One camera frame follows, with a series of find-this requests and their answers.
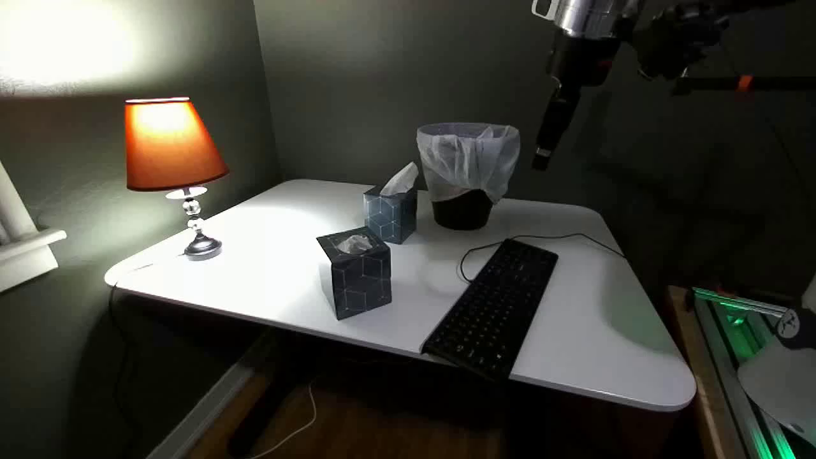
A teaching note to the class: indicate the table lamp with orange shade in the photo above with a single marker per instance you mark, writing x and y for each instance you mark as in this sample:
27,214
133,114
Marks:
168,143

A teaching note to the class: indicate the black computer keyboard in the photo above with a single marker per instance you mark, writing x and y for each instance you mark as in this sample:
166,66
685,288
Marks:
492,311

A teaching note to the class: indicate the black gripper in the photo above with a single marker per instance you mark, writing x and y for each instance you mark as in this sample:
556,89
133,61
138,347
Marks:
581,61

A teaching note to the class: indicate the dark navy patterned tissue box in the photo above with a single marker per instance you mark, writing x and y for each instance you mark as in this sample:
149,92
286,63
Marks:
357,276

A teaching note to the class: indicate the green lit aluminium frame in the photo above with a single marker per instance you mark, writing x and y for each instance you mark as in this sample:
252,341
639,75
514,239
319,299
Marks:
723,328

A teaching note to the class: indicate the teal cup with items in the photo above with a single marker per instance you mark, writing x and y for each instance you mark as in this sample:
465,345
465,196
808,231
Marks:
391,219

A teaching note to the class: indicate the wooden side panel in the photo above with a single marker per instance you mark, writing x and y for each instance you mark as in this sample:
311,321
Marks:
692,373

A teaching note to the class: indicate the black waste bin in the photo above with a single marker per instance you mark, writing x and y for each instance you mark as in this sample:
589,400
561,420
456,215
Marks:
462,211

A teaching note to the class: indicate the white plastic bin liner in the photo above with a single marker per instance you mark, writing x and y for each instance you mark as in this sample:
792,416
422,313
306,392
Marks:
467,156

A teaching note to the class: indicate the white wall shelf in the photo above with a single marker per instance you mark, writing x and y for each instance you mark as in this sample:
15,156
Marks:
20,251

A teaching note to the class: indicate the white rounded plate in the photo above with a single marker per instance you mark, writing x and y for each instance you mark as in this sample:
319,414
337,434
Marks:
785,387

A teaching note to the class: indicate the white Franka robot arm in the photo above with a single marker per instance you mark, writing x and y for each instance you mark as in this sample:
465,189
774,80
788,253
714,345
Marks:
586,15

